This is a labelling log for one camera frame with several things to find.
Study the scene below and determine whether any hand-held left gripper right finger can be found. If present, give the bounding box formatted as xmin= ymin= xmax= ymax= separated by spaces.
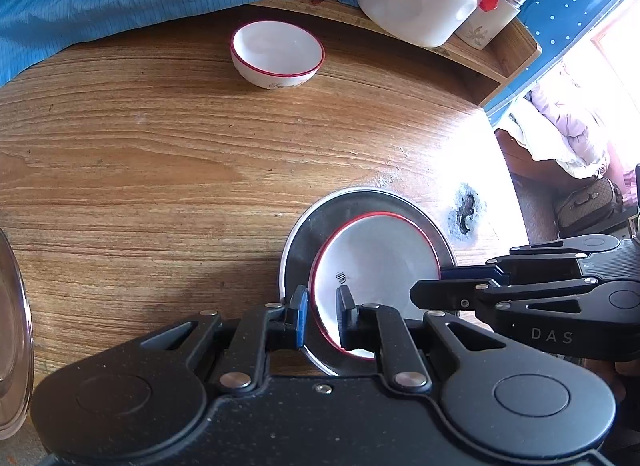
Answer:
xmin=336 ymin=286 xmax=507 ymax=393

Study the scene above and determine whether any wooden desk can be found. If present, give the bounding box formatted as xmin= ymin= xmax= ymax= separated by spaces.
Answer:
xmin=0 ymin=0 xmax=527 ymax=449

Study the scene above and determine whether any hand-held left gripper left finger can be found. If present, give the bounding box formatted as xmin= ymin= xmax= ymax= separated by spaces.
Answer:
xmin=125 ymin=286 xmax=309 ymax=393

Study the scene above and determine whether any steel bowl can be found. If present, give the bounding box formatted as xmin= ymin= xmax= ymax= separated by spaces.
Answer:
xmin=279 ymin=186 xmax=458 ymax=377

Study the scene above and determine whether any cream thermos bottle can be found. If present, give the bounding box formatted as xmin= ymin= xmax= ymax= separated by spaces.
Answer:
xmin=454 ymin=0 xmax=527 ymax=51

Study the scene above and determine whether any wooden desk shelf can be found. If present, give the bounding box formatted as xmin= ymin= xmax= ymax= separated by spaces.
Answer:
xmin=250 ymin=0 xmax=543 ymax=107

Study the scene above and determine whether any pink white blanket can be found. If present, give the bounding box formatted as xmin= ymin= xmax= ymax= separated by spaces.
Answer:
xmin=495 ymin=60 xmax=640 ymax=180

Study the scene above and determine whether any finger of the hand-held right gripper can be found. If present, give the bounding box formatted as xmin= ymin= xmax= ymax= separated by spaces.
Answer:
xmin=410 ymin=277 xmax=609 ymax=319
xmin=440 ymin=234 xmax=622 ymax=281

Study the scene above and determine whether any blue dotted curtain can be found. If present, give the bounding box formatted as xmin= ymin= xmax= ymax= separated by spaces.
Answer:
xmin=485 ymin=0 xmax=640 ymax=117

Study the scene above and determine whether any white bowl red rim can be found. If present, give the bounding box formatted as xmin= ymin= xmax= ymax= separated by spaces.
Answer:
xmin=230 ymin=20 xmax=326 ymax=91
xmin=310 ymin=213 xmax=442 ymax=359

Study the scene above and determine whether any brown handbag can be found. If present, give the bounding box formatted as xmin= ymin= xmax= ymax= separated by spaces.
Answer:
xmin=556 ymin=177 xmax=625 ymax=235

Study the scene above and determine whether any large steel plate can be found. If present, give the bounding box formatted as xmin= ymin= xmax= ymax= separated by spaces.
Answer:
xmin=0 ymin=228 xmax=35 ymax=437

